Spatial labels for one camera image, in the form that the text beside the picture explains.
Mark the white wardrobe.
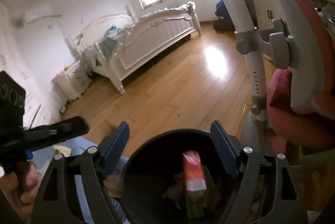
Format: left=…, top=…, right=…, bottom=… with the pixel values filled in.
left=0, top=2, right=57, bottom=128

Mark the white pink chair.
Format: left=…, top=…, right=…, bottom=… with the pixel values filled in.
left=209, top=0, right=335, bottom=162

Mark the light green blanket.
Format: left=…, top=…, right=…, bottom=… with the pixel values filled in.
left=84, top=38, right=121, bottom=68

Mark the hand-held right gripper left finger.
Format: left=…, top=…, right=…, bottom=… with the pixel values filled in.
left=30, top=122, right=130, bottom=224

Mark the black trash bin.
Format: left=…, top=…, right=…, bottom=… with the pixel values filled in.
left=122, top=129, right=258, bottom=224

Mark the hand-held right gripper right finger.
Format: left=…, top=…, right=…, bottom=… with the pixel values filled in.
left=210, top=121, right=309, bottom=224

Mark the dark blue clothes pile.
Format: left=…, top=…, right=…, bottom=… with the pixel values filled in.
left=213, top=0, right=237, bottom=31

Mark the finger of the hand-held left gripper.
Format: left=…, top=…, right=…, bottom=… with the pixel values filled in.
left=23, top=116, right=89, bottom=151

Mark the white air conditioner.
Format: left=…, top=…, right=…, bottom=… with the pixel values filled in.
left=24, top=5, right=63, bottom=24

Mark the person's left hand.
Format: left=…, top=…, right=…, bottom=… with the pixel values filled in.
left=0, top=163, right=40, bottom=211

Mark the grey crumpled paper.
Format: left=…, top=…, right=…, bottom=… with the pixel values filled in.
left=54, top=146, right=72, bottom=157

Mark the red milk carton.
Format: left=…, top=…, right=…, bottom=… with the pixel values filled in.
left=182, top=151, right=207, bottom=192

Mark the white ruffled quilt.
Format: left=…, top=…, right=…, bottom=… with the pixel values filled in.
left=115, top=2, right=197, bottom=31

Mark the bright green packet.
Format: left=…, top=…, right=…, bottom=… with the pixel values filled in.
left=186, top=196, right=205, bottom=217

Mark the white wooden bed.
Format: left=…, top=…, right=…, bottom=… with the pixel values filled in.
left=69, top=2, right=202, bottom=95

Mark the white nightstand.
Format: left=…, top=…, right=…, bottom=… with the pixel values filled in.
left=54, top=60, right=92, bottom=103

